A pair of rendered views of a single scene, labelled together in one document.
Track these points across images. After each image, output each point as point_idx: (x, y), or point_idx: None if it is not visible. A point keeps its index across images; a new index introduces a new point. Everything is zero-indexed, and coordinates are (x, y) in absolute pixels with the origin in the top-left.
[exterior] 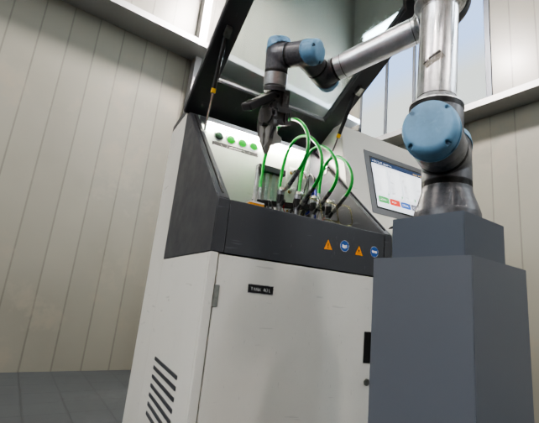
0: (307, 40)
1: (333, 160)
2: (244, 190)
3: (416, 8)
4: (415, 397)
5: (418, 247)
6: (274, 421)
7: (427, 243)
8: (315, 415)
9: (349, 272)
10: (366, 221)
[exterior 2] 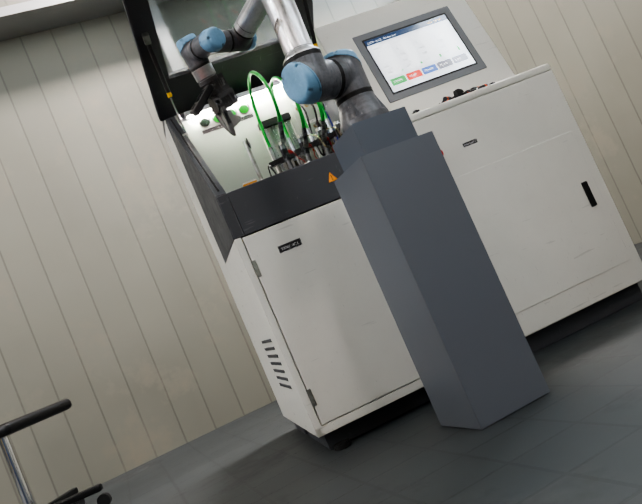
0: (202, 36)
1: None
2: (260, 157)
3: None
4: (386, 260)
5: (349, 160)
6: (355, 332)
7: (351, 155)
8: (389, 313)
9: None
10: None
